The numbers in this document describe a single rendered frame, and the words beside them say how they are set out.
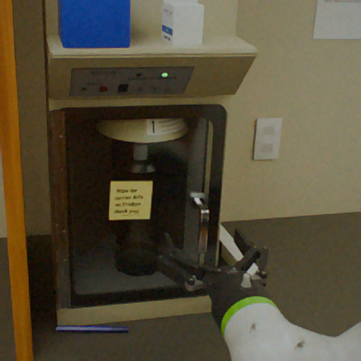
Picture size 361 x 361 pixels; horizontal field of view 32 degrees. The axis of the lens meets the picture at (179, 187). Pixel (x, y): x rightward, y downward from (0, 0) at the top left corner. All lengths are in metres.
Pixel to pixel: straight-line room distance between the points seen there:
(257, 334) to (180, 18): 0.48
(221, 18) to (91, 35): 0.26
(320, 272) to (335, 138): 0.42
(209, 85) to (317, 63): 0.65
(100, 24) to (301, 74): 0.82
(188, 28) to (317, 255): 0.78
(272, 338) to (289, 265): 0.69
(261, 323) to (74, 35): 0.49
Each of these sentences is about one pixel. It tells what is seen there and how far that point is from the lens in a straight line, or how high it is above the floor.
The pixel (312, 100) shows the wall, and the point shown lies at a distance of 1.71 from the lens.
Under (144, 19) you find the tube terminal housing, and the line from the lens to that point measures 1.08.
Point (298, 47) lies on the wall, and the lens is 1.66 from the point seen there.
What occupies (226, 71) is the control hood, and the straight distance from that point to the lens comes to 1.04.
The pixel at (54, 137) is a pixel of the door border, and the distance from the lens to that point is 1.10.
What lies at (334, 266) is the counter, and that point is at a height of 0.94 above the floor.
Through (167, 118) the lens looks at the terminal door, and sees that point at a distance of 1.11.
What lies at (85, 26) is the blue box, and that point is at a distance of 0.96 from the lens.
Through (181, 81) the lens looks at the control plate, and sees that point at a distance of 1.05.
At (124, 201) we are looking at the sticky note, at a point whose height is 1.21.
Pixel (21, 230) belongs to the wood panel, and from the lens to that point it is 1.08.
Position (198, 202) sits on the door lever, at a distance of 1.18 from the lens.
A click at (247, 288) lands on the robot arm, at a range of 0.96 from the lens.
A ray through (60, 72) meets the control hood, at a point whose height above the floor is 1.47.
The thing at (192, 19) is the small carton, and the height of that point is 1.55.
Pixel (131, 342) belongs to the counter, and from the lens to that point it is 1.25.
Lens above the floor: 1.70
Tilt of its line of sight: 24 degrees down
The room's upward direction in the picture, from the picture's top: 3 degrees clockwise
